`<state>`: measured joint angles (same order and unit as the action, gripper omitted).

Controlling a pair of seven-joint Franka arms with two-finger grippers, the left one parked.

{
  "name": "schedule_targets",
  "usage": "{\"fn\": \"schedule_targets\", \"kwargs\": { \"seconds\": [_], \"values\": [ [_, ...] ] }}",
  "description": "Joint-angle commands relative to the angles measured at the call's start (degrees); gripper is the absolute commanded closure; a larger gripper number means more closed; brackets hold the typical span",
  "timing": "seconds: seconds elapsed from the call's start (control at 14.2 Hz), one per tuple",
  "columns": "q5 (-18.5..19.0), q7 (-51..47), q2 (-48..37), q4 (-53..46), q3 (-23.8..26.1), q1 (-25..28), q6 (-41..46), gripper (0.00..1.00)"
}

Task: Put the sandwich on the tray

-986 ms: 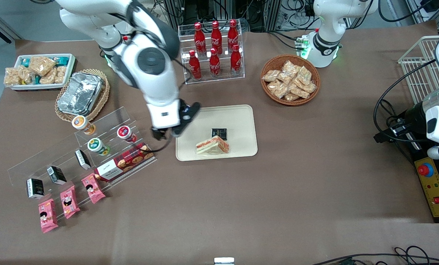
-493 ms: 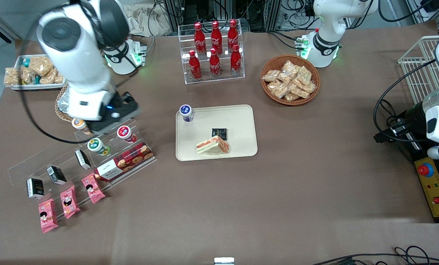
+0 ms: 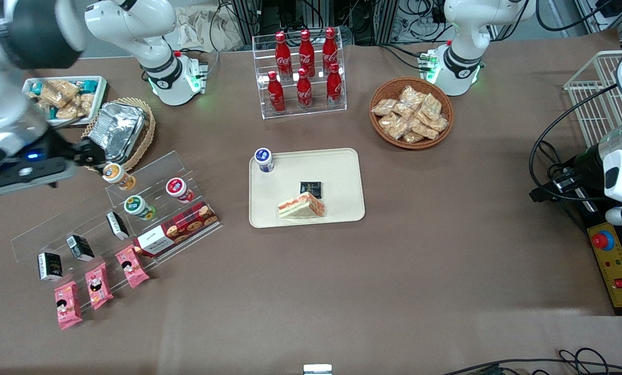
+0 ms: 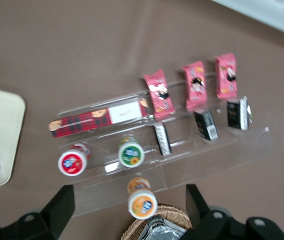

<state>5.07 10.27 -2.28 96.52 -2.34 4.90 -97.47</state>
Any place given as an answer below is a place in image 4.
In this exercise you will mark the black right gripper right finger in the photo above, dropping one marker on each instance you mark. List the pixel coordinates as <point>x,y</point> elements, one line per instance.
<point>199,217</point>

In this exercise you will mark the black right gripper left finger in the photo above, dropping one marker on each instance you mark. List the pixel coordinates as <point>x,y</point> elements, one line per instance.
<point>57,212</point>

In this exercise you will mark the beige plastic tray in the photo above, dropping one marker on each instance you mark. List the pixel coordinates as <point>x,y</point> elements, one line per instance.
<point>4,130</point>

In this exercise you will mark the oval wicker basket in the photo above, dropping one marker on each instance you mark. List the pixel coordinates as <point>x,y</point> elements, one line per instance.
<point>174,212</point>

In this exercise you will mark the stacked foil containers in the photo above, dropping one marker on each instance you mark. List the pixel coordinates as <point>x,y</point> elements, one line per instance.
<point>161,228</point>

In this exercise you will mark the red-lid gum bottle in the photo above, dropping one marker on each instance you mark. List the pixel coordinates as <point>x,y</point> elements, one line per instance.
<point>72,162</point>

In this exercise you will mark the orange-lid gum bottle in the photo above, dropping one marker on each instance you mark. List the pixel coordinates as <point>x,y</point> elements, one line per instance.
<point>142,205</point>

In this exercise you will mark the clear acrylic tiered shelf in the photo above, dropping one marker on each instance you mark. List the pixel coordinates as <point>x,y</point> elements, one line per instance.
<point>231,150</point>

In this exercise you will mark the small black snack box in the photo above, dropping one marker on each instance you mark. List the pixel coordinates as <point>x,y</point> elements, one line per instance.
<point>205,125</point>
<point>237,113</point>
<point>163,138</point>

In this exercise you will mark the red plaid cookie box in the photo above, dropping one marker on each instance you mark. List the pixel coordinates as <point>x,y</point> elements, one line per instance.
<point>82,123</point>

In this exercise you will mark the green-lid gum bottle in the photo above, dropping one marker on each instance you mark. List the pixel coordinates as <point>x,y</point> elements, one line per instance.
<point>131,153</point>

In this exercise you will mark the pink cartoon snack packet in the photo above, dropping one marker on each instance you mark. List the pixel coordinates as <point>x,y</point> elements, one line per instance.
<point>226,76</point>
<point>159,93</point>
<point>195,85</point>

